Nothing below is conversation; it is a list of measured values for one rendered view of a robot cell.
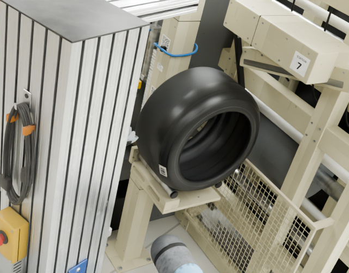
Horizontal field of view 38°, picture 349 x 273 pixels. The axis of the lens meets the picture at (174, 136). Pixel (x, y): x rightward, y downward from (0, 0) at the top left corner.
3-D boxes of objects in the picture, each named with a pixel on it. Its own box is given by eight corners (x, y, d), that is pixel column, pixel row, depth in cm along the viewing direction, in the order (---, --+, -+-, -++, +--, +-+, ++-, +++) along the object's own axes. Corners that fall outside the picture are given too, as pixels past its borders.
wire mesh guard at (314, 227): (182, 212, 330) (208, 124, 293) (185, 212, 331) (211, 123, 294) (269, 320, 272) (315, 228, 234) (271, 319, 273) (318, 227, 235)
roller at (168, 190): (143, 149, 269) (146, 154, 273) (136, 154, 268) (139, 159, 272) (177, 190, 246) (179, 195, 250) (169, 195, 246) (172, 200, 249)
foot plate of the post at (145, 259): (99, 244, 332) (100, 241, 331) (135, 234, 346) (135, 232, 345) (117, 274, 314) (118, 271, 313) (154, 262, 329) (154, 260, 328)
